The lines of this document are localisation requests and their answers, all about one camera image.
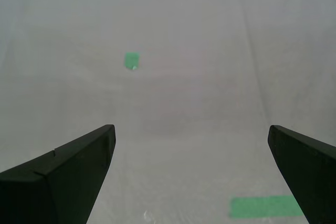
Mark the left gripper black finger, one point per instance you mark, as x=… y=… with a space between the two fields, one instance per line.
x=312 y=171
x=52 y=182

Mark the green tape piece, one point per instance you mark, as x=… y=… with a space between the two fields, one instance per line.
x=131 y=60
x=262 y=207

